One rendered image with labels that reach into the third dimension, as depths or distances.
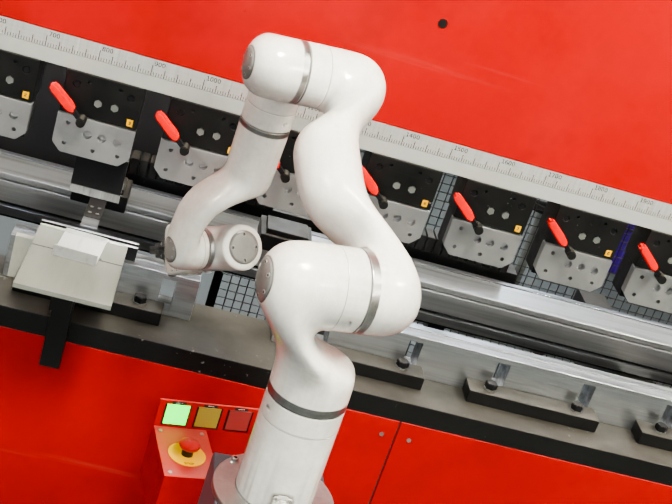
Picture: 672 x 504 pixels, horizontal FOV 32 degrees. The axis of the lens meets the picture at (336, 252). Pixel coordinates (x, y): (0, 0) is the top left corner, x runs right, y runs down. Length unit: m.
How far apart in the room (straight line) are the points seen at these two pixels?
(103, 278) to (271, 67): 0.67
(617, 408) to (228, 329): 0.87
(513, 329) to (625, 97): 0.71
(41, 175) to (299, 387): 1.20
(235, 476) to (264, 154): 0.56
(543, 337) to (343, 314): 1.31
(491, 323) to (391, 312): 1.20
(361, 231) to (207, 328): 0.85
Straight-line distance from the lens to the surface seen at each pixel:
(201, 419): 2.29
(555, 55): 2.30
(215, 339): 2.43
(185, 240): 2.07
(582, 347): 2.87
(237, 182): 2.05
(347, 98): 1.80
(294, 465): 1.71
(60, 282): 2.22
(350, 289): 1.57
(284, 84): 1.80
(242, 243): 2.10
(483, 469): 2.55
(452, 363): 2.54
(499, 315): 2.79
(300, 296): 1.55
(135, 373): 2.40
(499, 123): 2.32
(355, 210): 1.66
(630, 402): 2.68
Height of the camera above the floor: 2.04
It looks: 23 degrees down
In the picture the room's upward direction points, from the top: 19 degrees clockwise
